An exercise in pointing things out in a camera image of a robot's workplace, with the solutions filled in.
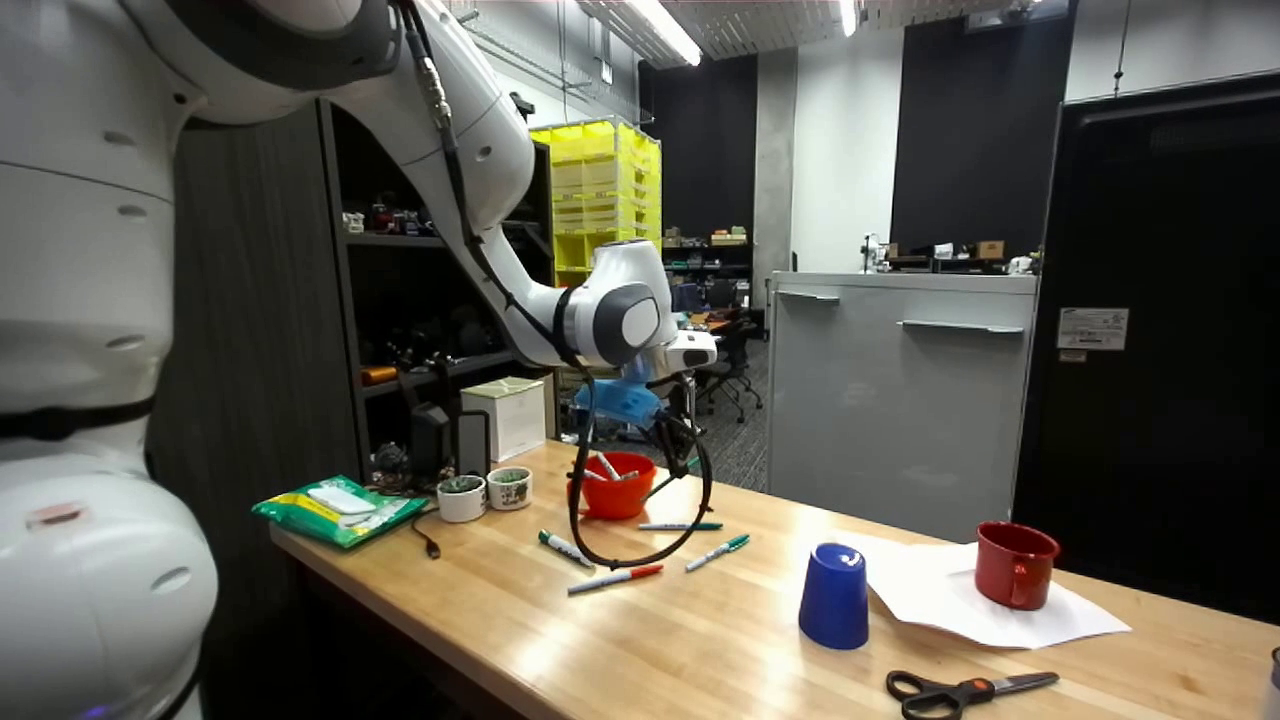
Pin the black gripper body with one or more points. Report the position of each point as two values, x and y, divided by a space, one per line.
676 419

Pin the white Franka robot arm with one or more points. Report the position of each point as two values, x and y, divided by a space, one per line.
81 265

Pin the white stick in cup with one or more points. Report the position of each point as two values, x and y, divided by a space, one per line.
610 466

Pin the small white green-rimmed cup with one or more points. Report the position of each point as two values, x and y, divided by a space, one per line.
508 488
461 501

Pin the blue plastic cup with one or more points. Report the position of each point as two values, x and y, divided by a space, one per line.
833 599

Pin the green and white marker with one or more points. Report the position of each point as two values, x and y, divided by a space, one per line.
718 554
676 527

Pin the black office chair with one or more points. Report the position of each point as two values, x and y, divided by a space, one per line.
739 360

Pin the white marker with red cap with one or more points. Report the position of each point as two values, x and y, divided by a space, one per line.
615 582

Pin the white marker with green cap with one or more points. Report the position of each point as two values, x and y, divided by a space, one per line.
567 549

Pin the white box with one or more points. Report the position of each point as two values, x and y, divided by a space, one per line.
505 419

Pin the grey metal cabinet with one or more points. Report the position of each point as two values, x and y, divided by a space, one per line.
894 401

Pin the yellow crate stack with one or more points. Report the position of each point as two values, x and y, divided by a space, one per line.
606 202

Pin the green wipes packet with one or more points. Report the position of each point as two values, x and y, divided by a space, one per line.
342 511

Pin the dark red mug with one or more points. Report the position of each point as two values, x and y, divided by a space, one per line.
1015 565

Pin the white paper sheet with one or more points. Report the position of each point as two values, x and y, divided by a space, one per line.
1042 617

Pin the long ceiling light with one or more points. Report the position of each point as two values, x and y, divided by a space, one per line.
660 31

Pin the white label sticker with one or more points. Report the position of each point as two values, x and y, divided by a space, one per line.
1092 329

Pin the dark wooden shelf unit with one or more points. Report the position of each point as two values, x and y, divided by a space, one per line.
252 375

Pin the small ceiling light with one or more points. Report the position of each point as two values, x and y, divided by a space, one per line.
851 17

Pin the black cabinet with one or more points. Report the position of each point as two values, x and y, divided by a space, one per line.
1163 346

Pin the white container edge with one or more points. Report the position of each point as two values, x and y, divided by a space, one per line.
1273 681

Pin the blue camera mount bracket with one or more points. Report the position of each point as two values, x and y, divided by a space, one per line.
617 401

